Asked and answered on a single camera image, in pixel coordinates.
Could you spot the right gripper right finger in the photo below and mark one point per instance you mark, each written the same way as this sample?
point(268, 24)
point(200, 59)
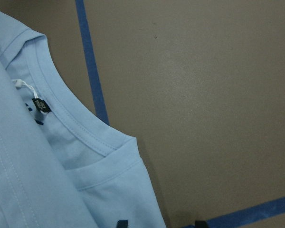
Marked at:
point(200, 224)

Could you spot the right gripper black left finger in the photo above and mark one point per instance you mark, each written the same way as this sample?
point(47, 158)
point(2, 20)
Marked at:
point(122, 224)

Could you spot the light blue polo shirt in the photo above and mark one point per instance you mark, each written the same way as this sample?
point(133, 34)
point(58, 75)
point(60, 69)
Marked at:
point(61, 166)

